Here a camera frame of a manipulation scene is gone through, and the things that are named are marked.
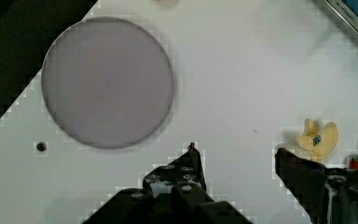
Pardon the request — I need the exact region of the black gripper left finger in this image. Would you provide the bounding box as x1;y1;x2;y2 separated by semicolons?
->
82;144;252;224

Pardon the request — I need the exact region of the grey round plate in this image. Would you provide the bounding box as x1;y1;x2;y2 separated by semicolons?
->
41;18;175;149

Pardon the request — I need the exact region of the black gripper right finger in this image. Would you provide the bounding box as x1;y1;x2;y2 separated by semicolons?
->
275;147;358;224

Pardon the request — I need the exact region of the peeled toy banana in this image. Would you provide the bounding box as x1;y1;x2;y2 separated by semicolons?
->
296;119;338;162

